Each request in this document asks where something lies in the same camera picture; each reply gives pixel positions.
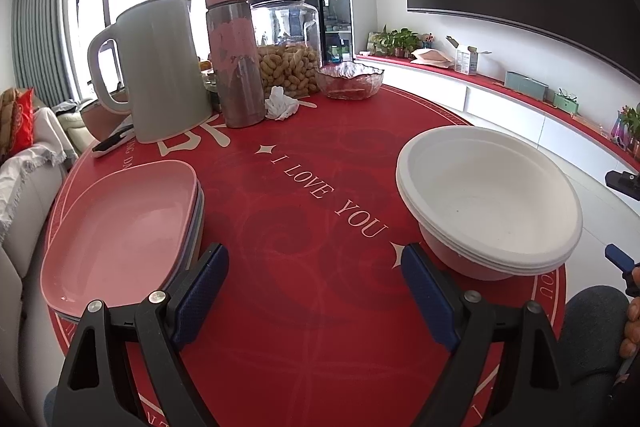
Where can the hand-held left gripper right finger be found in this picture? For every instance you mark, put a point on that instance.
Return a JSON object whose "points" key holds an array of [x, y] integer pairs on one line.
{"points": [[430, 302]]}

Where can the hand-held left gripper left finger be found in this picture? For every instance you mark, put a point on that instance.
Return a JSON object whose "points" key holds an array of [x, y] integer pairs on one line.
{"points": [[200, 294]]}

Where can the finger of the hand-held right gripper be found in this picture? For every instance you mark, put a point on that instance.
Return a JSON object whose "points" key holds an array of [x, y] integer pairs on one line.
{"points": [[625, 183], [620, 257]]}

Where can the white bowl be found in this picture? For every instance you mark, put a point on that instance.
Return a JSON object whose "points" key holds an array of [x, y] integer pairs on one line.
{"points": [[450, 252], [407, 203]]}

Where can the pink plate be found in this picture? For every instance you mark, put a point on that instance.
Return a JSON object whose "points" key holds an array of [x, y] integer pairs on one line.
{"points": [[125, 227]]}

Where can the stack of white bowls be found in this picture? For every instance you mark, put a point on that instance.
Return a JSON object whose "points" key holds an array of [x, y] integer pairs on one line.
{"points": [[485, 192]]}

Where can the person's right hand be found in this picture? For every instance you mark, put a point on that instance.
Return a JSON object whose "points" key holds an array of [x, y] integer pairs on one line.
{"points": [[634, 327]]}

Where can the vase of flowers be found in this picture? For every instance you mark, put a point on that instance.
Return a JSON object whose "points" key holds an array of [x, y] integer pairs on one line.
{"points": [[627, 132]]}

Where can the person's leg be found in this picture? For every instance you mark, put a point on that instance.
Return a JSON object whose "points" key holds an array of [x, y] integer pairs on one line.
{"points": [[590, 337]]}

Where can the small green box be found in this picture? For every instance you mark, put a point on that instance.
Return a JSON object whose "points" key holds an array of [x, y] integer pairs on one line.
{"points": [[566, 104]]}

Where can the pale green box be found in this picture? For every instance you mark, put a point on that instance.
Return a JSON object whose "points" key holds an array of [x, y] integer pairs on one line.
{"points": [[525, 86]]}

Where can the white red-topped television cabinet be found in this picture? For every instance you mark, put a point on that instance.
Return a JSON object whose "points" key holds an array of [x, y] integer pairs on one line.
{"points": [[500, 107]]}

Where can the black white remote control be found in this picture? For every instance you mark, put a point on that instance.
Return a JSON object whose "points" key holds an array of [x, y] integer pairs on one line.
{"points": [[112, 142]]}

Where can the white sofa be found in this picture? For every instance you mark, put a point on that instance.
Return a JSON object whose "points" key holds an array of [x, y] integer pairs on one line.
{"points": [[25, 267]]}

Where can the pink container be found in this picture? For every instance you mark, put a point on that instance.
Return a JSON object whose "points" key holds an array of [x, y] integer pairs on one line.
{"points": [[100, 122]]}

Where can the white carton box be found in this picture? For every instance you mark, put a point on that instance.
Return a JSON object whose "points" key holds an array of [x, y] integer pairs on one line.
{"points": [[467, 59]]}

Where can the crumpled white tissue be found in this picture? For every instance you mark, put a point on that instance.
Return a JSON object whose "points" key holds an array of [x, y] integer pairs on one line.
{"points": [[280, 104]]}

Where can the white fringed blanket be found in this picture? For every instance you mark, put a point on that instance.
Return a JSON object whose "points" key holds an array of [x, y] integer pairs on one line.
{"points": [[25, 177]]}

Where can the wooden stick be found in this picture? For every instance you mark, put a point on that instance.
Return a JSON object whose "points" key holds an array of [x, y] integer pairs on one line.
{"points": [[306, 103]]}

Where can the pale green kettle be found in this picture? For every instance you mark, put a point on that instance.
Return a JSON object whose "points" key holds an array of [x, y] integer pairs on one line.
{"points": [[160, 72]]}

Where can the white paper bag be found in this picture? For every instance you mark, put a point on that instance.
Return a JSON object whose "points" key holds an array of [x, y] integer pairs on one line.
{"points": [[430, 58]]}

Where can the clear glass bowl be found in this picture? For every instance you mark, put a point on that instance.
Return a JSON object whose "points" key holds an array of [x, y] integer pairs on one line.
{"points": [[350, 82]]}

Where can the pink thermos bottle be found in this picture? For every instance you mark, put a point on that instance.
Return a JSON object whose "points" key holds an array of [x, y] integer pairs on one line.
{"points": [[235, 57]]}

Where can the glass jar of peanuts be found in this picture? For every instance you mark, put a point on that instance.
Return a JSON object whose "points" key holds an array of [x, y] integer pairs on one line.
{"points": [[290, 67]]}

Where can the red pillow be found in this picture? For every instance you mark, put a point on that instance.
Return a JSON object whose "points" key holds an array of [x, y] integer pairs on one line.
{"points": [[22, 122]]}

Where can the brown braided cushion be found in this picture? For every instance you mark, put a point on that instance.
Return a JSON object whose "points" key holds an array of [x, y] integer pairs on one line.
{"points": [[6, 122]]}

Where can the potted green plants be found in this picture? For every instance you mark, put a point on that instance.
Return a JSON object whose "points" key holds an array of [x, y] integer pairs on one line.
{"points": [[395, 39]]}

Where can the teal curtain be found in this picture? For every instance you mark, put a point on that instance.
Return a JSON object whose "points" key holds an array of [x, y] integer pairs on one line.
{"points": [[45, 32]]}

